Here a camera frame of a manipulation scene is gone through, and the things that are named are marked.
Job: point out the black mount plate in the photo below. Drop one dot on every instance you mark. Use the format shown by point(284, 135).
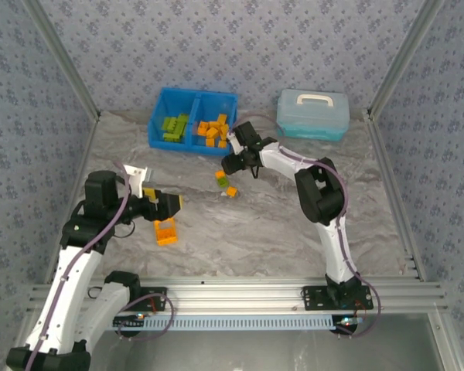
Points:
point(154, 305)
point(313, 299)

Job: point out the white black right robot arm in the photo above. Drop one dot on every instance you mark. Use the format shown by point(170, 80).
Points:
point(332, 247)

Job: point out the right controller board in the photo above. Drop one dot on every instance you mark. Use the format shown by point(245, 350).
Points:
point(348, 321)

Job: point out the black left mount plate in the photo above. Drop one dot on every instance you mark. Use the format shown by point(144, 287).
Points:
point(154, 305)

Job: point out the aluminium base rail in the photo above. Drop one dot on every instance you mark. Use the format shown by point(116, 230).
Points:
point(232, 293)

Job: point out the controller board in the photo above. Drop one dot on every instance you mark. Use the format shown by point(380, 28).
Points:
point(348, 321)
point(129, 321)

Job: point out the blue divided plastic bin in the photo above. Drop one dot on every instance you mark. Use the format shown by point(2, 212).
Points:
point(193, 112)

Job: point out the grey metal panel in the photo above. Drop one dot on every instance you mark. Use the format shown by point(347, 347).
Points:
point(232, 351)

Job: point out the black right mount plate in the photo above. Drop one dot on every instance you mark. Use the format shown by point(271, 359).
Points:
point(313, 299)

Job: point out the long orange lego brick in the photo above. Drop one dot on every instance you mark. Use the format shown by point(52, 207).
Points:
point(222, 118)

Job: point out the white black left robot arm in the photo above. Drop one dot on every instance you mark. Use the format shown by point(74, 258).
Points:
point(83, 278)

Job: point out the green lego brick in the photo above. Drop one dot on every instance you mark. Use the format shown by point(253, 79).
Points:
point(183, 118)
point(170, 123)
point(222, 183)
point(172, 136)
point(181, 129)

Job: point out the left controller board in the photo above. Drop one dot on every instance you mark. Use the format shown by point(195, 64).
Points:
point(129, 321)

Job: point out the orange lego window frame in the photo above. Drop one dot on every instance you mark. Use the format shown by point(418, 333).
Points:
point(166, 236)

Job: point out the light blue plastic case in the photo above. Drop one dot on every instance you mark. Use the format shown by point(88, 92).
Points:
point(313, 123)

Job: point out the aluminium frame post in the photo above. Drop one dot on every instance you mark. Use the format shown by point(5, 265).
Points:
point(63, 58)
point(404, 58)

